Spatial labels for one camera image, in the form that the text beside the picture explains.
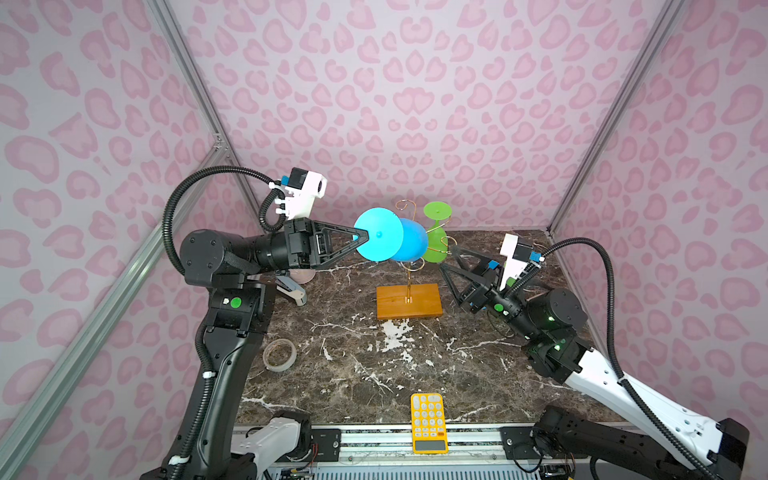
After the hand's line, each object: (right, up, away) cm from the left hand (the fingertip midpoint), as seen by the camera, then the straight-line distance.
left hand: (363, 245), depth 40 cm
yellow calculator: (+13, -43, +35) cm, 57 cm away
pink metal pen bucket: (-29, -8, +66) cm, 72 cm away
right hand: (+14, -2, +13) cm, 19 cm away
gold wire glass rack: (+9, +8, +40) cm, 42 cm away
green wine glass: (+16, +3, +42) cm, 45 cm away
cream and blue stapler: (-30, -13, +59) cm, 68 cm away
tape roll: (-29, -34, +46) cm, 64 cm away
